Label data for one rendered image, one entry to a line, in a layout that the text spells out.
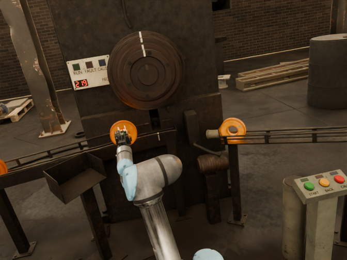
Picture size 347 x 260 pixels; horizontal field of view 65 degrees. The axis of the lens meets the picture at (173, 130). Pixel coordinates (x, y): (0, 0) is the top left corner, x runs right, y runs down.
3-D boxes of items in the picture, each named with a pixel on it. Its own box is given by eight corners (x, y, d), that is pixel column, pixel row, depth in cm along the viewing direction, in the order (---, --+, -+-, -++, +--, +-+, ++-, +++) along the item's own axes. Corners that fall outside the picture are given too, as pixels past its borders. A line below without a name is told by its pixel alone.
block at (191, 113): (186, 142, 195) (182, 110, 186) (197, 140, 196) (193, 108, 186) (189, 148, 185) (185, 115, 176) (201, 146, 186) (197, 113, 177)
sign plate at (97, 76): (75, 89, 174) (66, 61, 167) (115, 82, 177) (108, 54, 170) (74, 90, 172) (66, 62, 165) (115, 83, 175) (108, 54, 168)
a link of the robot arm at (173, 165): (187, 145, 100) (155, 155, 146) (160, 155, 97) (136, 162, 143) (198, 175, 100) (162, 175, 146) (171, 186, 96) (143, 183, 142)
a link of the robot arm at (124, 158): (119, 179, 128) (115, 166, 123) (117, 163, 137) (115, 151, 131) (135, 177, 129) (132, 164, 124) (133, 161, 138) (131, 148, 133)
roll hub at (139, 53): (128, 100, 163) (118, 53, 153) (174, 92, 166) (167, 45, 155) (128, 102, 158) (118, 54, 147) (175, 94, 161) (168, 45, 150)
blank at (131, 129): (106, 125, 154) (105, 126, 151) (131, 116, 155) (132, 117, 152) (115, 148, 159) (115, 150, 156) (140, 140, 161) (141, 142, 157)
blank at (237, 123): (231, 144, 174) (230, 146, 171) (216, 125, 173) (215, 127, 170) (251, 132, 165) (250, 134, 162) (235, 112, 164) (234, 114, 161)
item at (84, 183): (78, 264, 177) (42, 171, 150) (112, 240, 193) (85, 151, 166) (93, 282, 163) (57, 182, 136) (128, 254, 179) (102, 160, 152)
